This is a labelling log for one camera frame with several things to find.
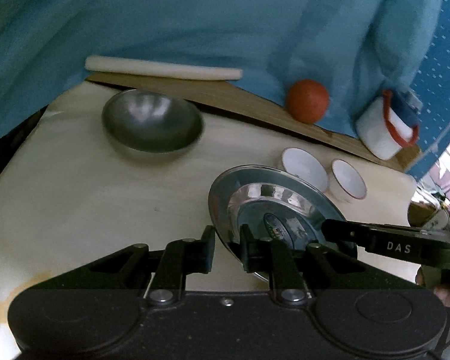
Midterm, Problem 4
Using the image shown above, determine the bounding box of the steel plate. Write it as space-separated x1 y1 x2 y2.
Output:
208 163 358 284

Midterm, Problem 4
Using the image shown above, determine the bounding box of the white bowl red rim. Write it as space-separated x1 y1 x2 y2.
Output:
279 147 329 193
328 158 368 203

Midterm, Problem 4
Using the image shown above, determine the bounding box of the steel bowl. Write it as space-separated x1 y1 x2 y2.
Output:
101 89 205 157

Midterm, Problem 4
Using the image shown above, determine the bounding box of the white container red blue lid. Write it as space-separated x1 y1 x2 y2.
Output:
355 88 419 161

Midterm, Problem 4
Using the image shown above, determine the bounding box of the cream table cloth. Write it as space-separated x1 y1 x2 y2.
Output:
0 80 421 360

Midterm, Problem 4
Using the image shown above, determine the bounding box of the red tomato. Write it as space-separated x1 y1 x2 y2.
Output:
285 79 330 125

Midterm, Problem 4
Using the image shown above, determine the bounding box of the blue dotted panel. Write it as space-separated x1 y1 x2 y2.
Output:
407 0 450 180

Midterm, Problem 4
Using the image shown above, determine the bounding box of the wooden cutting board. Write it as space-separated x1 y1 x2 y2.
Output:
86 72 422 172

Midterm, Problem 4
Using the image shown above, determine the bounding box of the blue cloth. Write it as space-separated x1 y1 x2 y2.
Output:
0 0 442 138

